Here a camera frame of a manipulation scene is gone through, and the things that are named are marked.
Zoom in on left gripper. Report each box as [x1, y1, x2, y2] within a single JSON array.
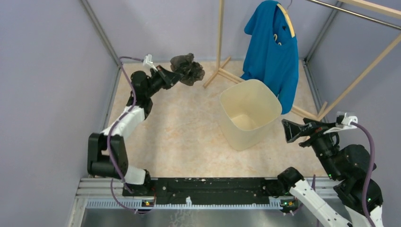
[[145, 65, 183, 97]]

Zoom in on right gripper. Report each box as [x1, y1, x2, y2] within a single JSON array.
[[281, 116, 340, 178]]

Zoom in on dark translucent trash bag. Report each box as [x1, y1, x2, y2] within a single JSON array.
[[170, 53, 205, 86]]

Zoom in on cream plastic trash bin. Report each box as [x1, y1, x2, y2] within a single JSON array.
[[218, 79, 282, 151]]

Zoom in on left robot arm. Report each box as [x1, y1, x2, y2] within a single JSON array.
[[87, 65, 183, 195]]

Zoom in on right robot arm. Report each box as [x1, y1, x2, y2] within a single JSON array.
[[277, 114, 383, 227]]

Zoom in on blue t-shirt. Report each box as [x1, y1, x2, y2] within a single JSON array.
[[241, 0, 299, 114]]

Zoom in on wooden clothes rack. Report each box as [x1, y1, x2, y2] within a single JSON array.
[[202, 0, 401, 122]]

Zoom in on wooden clothes hanger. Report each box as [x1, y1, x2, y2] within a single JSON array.
[[277, 3, 296, 38]]

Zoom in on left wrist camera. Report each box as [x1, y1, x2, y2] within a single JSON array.
[[142, 53, 157, 71]]

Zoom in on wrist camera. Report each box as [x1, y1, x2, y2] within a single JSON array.
[[142, 53, 157, 71], [324, 112, 358, 134]]

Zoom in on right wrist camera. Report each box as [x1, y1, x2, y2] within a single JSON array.
[[324, 112, 358, 134]]

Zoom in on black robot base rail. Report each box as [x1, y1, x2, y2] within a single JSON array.
[[122, 177, 286, 205]]

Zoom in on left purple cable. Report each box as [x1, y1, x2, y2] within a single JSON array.
[[106, 56, 155, 215]]

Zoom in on white comb cable tray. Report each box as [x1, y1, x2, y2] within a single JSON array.
[[87, 197, 283, 210]]

